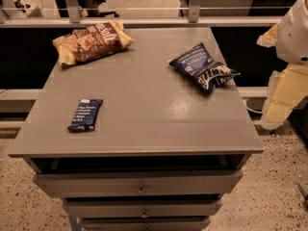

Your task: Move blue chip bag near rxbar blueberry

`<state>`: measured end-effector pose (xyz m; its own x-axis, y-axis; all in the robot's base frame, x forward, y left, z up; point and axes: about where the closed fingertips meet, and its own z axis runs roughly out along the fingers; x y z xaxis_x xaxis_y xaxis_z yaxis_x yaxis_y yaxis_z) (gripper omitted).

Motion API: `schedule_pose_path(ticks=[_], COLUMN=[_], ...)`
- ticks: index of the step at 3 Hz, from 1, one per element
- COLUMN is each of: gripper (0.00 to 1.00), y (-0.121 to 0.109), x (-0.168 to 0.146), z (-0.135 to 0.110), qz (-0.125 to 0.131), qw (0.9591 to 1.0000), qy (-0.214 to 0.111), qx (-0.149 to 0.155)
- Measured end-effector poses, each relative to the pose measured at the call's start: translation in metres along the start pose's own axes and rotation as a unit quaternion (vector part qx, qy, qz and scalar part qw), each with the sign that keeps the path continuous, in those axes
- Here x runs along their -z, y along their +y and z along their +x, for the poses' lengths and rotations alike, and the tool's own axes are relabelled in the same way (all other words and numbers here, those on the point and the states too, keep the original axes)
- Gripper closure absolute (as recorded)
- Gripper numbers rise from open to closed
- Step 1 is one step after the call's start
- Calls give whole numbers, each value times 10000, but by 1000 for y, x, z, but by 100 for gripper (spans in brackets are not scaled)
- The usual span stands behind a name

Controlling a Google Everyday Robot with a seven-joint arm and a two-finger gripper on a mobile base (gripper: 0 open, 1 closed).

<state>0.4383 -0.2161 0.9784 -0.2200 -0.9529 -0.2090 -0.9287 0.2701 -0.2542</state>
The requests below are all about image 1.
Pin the metal railing frame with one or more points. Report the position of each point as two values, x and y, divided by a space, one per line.
133 13

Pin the blue chip bag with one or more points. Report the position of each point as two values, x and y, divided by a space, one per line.
198 64

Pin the blue rxbar blueberry bar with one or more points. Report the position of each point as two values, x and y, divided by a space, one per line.
85 116

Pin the brown chip bag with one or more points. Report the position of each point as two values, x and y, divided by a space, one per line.
91 43

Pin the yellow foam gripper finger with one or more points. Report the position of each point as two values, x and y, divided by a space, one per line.
286 90
268 39

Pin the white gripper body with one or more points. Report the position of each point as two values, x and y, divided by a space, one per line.
295 38

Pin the grey drawer cabinet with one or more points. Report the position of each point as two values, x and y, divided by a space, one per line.
163 152

